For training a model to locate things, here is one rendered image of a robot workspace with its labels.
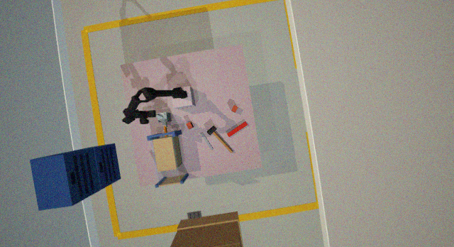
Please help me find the red flat bar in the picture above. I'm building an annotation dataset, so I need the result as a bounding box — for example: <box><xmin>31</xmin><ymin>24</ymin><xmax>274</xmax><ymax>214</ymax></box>
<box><xmin>227</xmin><ymin>122</ymin><xmax>247</xmax><ymax>137</ymax></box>

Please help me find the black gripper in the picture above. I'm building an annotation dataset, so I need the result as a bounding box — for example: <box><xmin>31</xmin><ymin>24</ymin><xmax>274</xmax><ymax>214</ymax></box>
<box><xmin>141</xmin><ymin>110</ymin><xmax>156</xmax><ymax>118</ymax></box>

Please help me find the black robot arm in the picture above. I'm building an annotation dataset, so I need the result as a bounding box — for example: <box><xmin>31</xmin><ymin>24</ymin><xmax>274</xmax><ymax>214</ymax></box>
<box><xmin>122</xmin><ymin>87</ymin><xmax>187</xmax><ymax>124</ymax></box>

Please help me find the wooden-handled mallet with black head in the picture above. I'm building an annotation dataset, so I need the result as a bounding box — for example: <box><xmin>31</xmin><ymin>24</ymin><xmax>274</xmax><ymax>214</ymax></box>
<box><xmin>207</xmin><ymin>126</ymin><xmax>233</xmax><ymax>153</ymax></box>

